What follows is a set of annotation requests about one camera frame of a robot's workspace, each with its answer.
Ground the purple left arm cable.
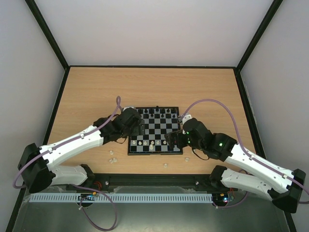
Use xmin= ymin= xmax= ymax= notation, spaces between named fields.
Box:
xmin=12 ymin=96 xmax=122 ymax=189

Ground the white cable duct strip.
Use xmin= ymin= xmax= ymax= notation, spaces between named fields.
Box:
xmin=29 ymin=193 xmax=213 ymax=203

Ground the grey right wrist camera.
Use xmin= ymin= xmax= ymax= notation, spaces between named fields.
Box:
xmin=179 ymin=114 xmax=192 ymax=124

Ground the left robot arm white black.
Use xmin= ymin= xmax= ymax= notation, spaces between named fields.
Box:
xmin=18 ymin=107 xmax=145 ymax=193

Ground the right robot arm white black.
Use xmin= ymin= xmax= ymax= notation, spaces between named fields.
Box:
xmin=165 ymin=116 xmax=306 ymax=213

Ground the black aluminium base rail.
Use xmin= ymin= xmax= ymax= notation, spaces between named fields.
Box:
xmin=65 ymin=173 xmax=242 ymax=193

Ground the black white chessboard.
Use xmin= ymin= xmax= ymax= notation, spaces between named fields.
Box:
xmin=127 ymin=106 xmax=183 ymax=156

